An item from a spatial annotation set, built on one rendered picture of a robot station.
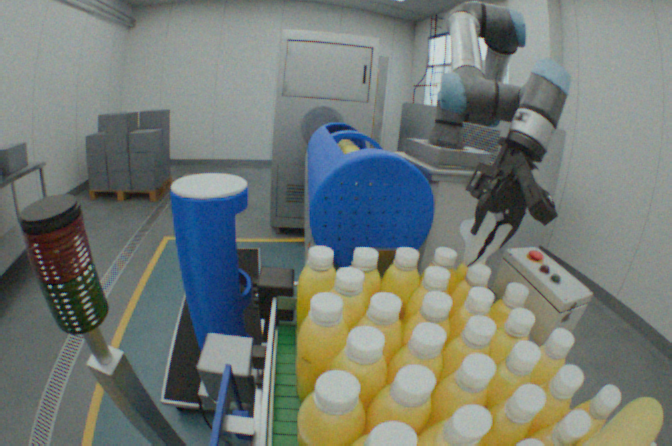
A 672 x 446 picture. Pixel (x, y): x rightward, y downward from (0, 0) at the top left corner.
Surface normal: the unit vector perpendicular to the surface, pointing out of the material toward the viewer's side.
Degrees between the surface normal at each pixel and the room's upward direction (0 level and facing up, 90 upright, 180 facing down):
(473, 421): 0
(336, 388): 0
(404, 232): 90
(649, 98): 90
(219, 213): 90
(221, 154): 90
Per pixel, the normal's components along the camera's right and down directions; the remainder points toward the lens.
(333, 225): 0.10, 0.31
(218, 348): 0.09, -0.95
